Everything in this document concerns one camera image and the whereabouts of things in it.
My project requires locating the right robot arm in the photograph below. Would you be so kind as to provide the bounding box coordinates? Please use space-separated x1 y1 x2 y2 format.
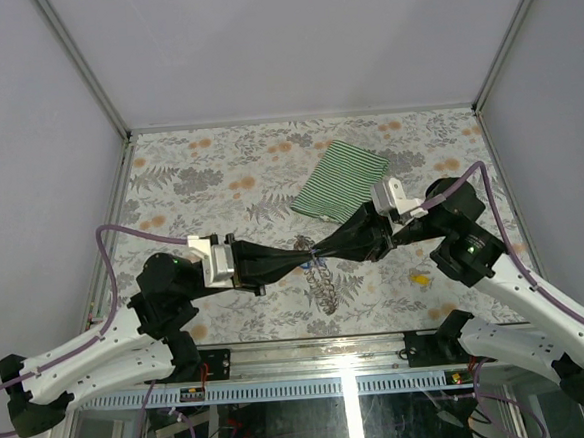
312 177 584 407

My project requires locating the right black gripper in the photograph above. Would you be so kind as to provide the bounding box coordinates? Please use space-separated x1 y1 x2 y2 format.
310 192 451 265

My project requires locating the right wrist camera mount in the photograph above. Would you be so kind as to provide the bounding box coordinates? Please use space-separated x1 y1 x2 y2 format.
370 177 428 233

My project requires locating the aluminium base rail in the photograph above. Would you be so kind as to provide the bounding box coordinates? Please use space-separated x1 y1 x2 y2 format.
53 316 584 417

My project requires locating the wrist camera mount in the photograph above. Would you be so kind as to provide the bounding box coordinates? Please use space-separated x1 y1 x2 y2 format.
370 177 428 233
186 234 236 289

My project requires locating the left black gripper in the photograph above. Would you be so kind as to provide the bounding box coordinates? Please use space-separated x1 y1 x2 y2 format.
181 229 317 305

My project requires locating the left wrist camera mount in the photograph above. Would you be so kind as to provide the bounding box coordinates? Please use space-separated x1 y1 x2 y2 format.
186 234 236 289

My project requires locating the green striped cloth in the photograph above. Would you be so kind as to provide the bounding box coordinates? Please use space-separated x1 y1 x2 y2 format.
290 140 390 224

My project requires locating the key with blue tag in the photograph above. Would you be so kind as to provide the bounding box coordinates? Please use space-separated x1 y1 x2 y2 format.
300 259 326 270

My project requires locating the yellow key tag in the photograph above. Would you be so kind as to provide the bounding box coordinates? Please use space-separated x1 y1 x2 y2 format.
408 269 433 287

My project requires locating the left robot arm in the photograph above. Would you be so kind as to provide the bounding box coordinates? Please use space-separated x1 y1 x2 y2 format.
0 235 312 438

